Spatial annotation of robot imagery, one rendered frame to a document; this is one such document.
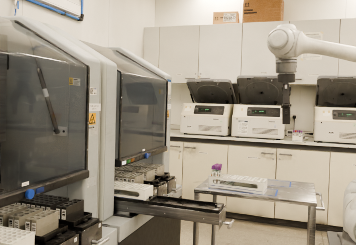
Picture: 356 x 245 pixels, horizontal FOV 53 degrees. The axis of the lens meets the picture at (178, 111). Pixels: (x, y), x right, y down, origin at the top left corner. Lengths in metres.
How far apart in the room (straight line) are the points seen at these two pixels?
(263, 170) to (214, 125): 0.70
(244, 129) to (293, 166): 0.63
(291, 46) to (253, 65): 2.76
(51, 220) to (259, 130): 2.86
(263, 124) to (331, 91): 0.84
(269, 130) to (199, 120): 0.77
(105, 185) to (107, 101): 0.37
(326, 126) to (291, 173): 0.60
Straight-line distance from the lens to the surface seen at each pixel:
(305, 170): 3.87
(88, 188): 1.51
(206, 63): 4.27
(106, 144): 1.59
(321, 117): 3.85
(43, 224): 1.29
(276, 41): 1.40
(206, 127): 3.95
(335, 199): 3.94
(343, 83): 4.07
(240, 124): 3.87
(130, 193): 1.81
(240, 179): 1.88
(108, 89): 1.58
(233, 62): 4.20
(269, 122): 3.84
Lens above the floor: 1.27
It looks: 2 degrees down
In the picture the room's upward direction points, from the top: 2 degrees clockwise
